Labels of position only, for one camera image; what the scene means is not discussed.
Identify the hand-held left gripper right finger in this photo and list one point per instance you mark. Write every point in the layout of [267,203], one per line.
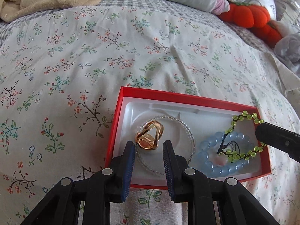
[168,168]

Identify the grey cloth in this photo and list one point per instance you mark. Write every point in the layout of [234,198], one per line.
[289,45]

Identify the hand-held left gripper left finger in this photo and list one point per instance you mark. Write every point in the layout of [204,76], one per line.
[127,168]

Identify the red jewelry box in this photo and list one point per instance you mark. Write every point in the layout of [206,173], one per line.
[164,107]

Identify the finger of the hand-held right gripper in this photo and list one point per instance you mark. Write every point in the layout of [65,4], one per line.
[276,138]

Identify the floral bed sheet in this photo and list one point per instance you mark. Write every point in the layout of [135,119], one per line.
[117,51]

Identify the orange pumpkin plush toy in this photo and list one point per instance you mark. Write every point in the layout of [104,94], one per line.
[250,16]

